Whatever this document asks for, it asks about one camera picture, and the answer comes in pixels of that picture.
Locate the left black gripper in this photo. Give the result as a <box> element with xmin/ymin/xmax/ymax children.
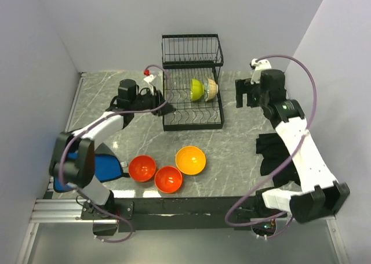
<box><xmin>131</xmin><ymin>86</ymin><xmax>176</xmax><ymax>117</ymax></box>

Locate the patterned white teal bowl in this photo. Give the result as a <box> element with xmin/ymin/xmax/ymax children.
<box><xmin>204</xmin><ymin>78</ymin><xmax>219</xmax><ymax>102</ymax></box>

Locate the lime green bowl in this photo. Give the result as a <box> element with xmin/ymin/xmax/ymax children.
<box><xmin>190</xmin><ymin>79</ymin><xmax>204</xmax><ymax>102</ymax></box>

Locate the red-orange bowl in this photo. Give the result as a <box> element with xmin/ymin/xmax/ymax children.
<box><xmin>154</xmin><ymin>166</ymin><xmax>183</xmax><ymax>194</ymax></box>
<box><xmin>128</xmin><ymin>155</ymin><xmax>157</xmax><ymax>182</ymax></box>

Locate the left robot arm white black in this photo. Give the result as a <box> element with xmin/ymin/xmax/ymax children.
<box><xmin>49</xmin><ymin>75</ymin><xmax>176</xmax><ymax>219</ymax></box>

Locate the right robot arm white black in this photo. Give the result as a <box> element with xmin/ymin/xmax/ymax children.
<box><xmin>235</xmin><ymin>69</ymin><xmax>350</xmax><ymax>223</ymax></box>

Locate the yellow-orange bowl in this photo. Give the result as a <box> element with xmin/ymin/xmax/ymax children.
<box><xmin>175</xmin><ymin>146</ymin><xmax>206</xmax><ymax>176</ymax></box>

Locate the black cloth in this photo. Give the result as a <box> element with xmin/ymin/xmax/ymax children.
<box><xmin>256</xmin><ymin>133</ymin><xmax>301</xmax><ymax>187</ymax></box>

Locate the blue cloth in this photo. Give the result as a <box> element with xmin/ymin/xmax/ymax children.
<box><xmin>53</xmin><ymin>153</ymin><xmax>130</xmax><ymax>193</ymax></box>

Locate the black base beam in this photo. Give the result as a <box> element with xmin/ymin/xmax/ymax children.
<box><xmin>81</xmin><ymin>196</ymin><xmax>279</xmax><ymax>230</ymax></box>

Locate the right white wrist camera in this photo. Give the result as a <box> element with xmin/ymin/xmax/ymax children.
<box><xmin>250</xmin><ymin>59</ymin><xmax>272</xmax><ymax>84</ymax></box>

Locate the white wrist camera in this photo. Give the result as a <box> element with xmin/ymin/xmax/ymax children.
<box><xmin>250</xmin><ymin>59</ymin><xmax>272</xmax><ymax>84</ymax></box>
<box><xmin>143</xmin><ymin>69</ymin><xmax>155</xmax><ymax>95</ymax></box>

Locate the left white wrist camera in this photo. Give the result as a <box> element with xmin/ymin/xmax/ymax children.
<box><xmin>143</xmin><ymin>69</ymin><xmax>155</xmax><ymax>95</ymax></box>

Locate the black wire dish rack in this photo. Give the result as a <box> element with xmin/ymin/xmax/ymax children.
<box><xmin>161</xmin><ymin>34</ymin><xmax>224</xmax><ymax>131</ymax></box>

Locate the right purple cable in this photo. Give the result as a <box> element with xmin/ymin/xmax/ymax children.
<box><xmin>225</xmin><ymin>54</ymin><xmax>317</xmax><ymax>239</ymax></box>

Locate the purple cable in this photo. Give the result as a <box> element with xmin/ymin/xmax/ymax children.
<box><xmin>57</xmin><ymin>64</ymin><xmax>172</xmax><ymax>244</ymax></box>
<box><xmin>225</xmin><ymin>54</ymin><xmax>317</xmax><ymax>239</ymax></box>

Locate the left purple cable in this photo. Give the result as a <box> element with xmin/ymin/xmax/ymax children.
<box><xmin>57</xmin><ymin>64</ymin><xmax>172</xmax><ymax>244</ymax></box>

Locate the aluminium frame rail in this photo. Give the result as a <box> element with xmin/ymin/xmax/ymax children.
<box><xmin>28</xmin><ymin>198</ymin><xmax>96</xmax><ymax>224</ymax></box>

